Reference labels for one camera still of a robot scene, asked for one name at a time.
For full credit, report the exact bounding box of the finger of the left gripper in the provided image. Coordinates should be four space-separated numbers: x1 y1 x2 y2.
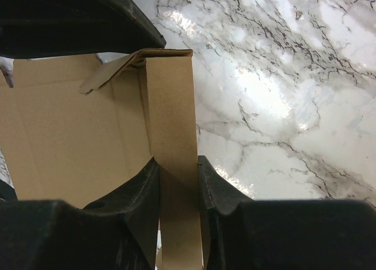
1 0 166 59

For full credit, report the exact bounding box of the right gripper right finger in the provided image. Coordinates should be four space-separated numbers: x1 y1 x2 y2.
198 156 375 269

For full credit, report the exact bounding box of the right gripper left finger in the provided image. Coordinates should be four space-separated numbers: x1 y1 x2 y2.
1 159 160 269

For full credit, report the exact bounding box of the brown cardboard box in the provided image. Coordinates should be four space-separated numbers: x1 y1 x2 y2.
1 49 203 269

